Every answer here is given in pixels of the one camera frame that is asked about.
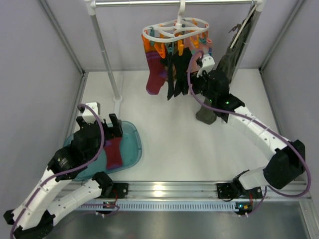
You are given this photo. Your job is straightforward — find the black sock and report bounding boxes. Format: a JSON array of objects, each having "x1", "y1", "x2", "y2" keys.
[
  {"x1": 161, "y1": 49, "x2": 174, "y2": 100},
  {"x1": 173, "y1": 47, "x2": 192, "y2": 97}
]

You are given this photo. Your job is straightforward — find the white clip hanger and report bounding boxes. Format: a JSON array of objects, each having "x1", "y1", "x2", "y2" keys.
[{"x1": 142, "y1": 0, "x2": 210, "y2": 44}]

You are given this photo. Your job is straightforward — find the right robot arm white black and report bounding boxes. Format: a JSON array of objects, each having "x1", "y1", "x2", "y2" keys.
[{"x1": 190, "y1": 70, "x2": 309, "y2": 196}]

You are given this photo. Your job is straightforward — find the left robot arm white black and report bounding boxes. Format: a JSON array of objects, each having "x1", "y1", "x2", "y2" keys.
[{"x1": 3, "y1": 114, "x2": 123, "y2": 239}]

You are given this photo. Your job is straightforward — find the white garment hanger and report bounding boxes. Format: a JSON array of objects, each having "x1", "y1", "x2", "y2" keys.
[{"x1": 230, "y1": 3, "x2": 257, "y2": 49}]

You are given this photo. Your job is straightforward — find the teal plastic basin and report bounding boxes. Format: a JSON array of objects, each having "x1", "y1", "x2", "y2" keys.
[{"x1": 53, "y1": 120, "x2": 142, "y2": 181}]

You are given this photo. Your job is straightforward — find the pink patterned sock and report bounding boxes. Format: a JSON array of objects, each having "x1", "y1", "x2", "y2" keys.
[{"x1": 183, "y1": 35, "x2": 214, "y2": 64}]

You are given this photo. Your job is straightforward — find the olive green hanging garment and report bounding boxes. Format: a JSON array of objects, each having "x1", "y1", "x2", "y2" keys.
[{"x1": 195, "y1": 9, "x2": 257, "y2": 125}]

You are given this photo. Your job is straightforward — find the maroon purple orange hanging sock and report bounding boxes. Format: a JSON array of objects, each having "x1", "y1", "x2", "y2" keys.
[{"x1": 141, "y1": 35, "x2": 167, "y2": 95}]

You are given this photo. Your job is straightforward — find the orange clothes peg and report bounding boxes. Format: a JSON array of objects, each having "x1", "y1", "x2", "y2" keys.
[{"x1": 154, "y1": 42, "x2": 166, "y2": 59}]

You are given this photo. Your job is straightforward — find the silver clothes rack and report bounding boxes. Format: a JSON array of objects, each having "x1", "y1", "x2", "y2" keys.
[{"x1": 83, "y1": 0, "x2": 265, "y2": 105}]

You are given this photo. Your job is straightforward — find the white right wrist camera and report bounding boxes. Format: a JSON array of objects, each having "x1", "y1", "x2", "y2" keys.
[{"x1": 196, "y1": 54, "x2": 215, "y2": 78}]

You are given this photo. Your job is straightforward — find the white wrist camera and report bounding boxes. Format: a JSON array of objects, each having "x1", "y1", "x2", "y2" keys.
[
  {"x1": 77, "y1": 102, "x2": 102, "y2": 123},
  {"x1": 196, "y1": 54, "x2": 215, "y2": 78}
]

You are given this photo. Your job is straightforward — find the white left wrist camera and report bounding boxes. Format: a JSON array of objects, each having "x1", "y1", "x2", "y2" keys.
[{"x1": 77, "y1": 102, "x2": 102, "y2": 123}]

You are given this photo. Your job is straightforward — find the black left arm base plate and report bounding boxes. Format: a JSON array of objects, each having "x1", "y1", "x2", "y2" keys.
[{"x1": 100, "y1": 183, "x2": 129, "y2": 199}]

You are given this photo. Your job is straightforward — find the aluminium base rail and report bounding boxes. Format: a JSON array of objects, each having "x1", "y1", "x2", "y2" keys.
[{"x1": 56, "y1": 181, "x2": 312, "y2": 201}]

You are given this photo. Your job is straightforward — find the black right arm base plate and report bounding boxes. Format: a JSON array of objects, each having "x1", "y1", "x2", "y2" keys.
[{"x1": 216, "y1": 183, "x2": 263, "y2": 200}]

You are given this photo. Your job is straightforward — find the grey slotted cable duct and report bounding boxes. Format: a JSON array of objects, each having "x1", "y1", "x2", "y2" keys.
[{"x1": 74, "y1": 201, "x2": 250, "y2": 212}]

